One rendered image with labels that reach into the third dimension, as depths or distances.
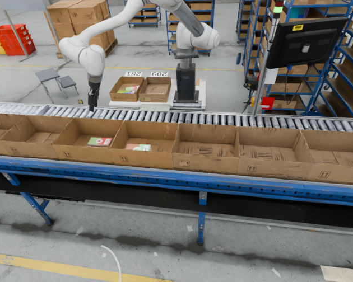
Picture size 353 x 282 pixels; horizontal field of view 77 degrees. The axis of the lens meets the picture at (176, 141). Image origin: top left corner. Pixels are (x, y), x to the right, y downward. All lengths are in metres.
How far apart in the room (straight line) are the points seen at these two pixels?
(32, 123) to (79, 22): 4.10
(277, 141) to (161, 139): 0.81
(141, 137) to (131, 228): 0.96
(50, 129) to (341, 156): 2.09
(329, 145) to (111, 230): 1.89
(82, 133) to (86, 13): 4.18
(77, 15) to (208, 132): 4.79
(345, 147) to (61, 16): 5.68
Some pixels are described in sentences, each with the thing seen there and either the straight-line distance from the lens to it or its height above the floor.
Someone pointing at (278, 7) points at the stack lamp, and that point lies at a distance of 1.82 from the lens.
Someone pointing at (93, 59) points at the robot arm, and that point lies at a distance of 1.39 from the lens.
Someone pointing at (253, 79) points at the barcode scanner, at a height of 1.09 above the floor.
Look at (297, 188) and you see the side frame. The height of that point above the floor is 0.91.
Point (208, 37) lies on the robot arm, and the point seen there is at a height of 1.40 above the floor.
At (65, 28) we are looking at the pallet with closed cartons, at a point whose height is 0.63.
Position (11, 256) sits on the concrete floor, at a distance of 2.60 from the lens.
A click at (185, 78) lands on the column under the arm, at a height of 1.00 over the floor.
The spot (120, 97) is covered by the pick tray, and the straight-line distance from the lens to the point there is 2.40.
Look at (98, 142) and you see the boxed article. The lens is 1.72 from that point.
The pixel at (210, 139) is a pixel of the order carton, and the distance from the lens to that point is 1.58.
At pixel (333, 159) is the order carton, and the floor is 0.88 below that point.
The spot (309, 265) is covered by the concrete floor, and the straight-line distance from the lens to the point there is 2.28.
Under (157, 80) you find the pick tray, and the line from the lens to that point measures 2.63.
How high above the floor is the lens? 1.97
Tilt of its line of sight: 42 degrees down
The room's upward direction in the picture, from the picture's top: 4 degrees counter-clockwise
